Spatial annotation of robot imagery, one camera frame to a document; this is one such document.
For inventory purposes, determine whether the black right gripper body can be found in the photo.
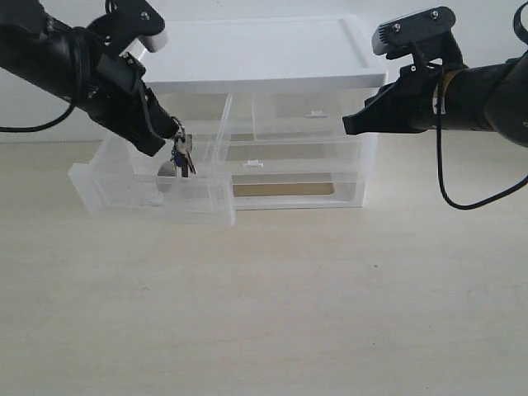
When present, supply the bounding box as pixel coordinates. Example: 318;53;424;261
379;64;445;134

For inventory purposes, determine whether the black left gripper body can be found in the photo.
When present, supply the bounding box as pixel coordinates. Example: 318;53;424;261
69;40;143;132

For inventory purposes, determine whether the key bunch with blue tag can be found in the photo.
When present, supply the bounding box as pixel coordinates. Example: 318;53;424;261
157;122;196;194

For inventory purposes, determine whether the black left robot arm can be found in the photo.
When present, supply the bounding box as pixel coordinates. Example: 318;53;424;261
1;1;185;157

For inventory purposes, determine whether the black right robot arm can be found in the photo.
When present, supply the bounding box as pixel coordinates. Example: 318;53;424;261
342;55;527;147

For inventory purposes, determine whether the white plastic drawer cabinet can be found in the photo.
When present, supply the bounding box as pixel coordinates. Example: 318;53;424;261
102;15;389;211

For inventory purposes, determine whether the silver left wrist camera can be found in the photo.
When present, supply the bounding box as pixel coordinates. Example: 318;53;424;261
87;0;168;57

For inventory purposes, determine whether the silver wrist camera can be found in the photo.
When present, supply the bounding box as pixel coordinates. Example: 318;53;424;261
87;0;168;57
371;6;466;76

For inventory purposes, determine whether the black left camera cable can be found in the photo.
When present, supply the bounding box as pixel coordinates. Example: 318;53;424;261
0;0;166;141

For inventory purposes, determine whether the black camera cable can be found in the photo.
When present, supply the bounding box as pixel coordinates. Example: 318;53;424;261
0;0;166;141
436;0;528;210

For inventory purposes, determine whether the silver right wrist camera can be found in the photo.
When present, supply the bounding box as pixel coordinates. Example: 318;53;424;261
371;6;466;76

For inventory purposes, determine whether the black right camera cable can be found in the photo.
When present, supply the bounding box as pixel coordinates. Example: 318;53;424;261
436;0;528;210

